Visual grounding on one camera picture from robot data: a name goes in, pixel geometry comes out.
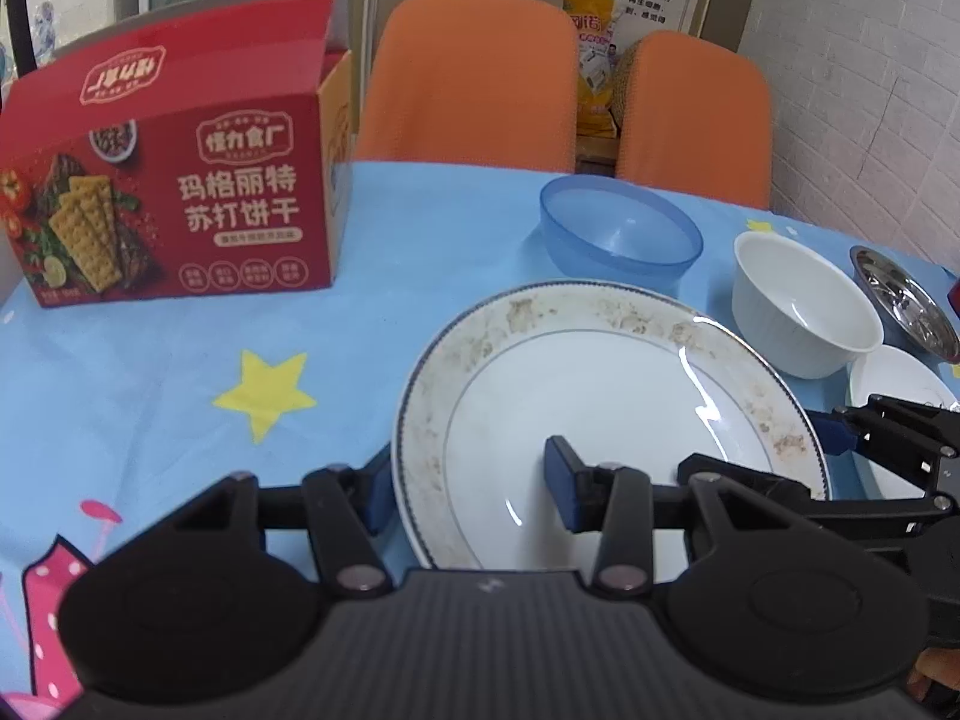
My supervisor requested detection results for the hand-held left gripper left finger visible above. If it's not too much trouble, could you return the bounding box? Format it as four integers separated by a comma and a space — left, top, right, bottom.
169, 444, 397, 602

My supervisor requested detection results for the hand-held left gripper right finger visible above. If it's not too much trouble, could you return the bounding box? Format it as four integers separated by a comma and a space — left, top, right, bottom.
544, 435, 760, 593

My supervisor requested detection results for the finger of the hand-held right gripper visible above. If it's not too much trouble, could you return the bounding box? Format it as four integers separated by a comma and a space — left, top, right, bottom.
677, 453, 947, 542
808, 393, 960, 470

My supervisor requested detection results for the small white plate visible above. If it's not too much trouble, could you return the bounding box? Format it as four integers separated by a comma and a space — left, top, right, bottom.
846, 345, 959, 500

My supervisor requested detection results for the large floral-rimmed white plate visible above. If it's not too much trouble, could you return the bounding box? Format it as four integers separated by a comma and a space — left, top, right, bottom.
391, 280, 830, 571

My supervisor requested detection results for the white ceramic bowl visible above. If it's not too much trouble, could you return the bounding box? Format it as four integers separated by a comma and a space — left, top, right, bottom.
731, 231, 886, 380

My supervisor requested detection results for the stainless steel bowl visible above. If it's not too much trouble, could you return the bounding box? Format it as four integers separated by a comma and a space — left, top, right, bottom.
850, 245, 960, 361

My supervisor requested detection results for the blue printed tablecloth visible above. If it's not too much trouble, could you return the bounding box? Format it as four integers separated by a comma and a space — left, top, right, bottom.
0, 157, 960, 720

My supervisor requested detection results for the blue plastic bowl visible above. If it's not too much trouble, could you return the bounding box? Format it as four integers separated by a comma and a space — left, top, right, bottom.
540, 174, 704, 280

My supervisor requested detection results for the red cracker box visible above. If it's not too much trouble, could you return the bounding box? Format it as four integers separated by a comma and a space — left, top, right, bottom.
0, 0, 353, 310

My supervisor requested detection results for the orange chair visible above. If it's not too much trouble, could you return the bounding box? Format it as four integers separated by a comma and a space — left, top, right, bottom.
616, 31, 773, 209
354, 0, 580, 172

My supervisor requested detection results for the yellow snack bag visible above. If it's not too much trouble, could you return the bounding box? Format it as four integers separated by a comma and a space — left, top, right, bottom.
564, 0, 623, 140

